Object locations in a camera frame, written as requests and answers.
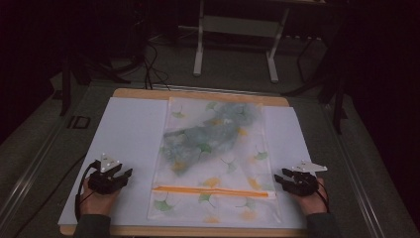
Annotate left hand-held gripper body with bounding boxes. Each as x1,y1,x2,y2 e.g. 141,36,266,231
86,152,124,195

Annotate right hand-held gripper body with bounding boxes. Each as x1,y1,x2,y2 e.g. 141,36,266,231
288,160,329,198

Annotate leaf print mesh laundry bag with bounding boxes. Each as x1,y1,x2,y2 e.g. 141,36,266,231
146,96,282,224

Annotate dark grey-green cloth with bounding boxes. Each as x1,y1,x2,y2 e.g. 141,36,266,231
160,101,264,177

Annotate person's right hand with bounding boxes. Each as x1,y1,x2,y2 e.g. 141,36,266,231
290,178,330,217

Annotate person's left hand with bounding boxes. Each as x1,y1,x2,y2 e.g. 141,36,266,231
78,178,121,218

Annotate white table mat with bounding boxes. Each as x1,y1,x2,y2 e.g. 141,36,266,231
57,96,313,230

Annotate wooden table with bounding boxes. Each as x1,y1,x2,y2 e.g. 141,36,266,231
58,87,309,238

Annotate black metal stand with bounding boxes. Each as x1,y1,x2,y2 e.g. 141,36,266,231
58,54,73,117
325,39,350,135

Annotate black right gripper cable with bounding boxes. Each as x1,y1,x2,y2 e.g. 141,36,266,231
316,178,332,214

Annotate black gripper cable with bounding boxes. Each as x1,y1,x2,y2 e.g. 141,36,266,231
316,178,332,214
73,160,101,223

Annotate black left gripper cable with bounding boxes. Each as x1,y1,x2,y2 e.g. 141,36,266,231
73,160,101,223

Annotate black floor cables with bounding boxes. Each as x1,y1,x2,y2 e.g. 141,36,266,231
141,41,172,92

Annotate white metal desk frame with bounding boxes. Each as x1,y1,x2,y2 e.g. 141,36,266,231
192,0,292,84

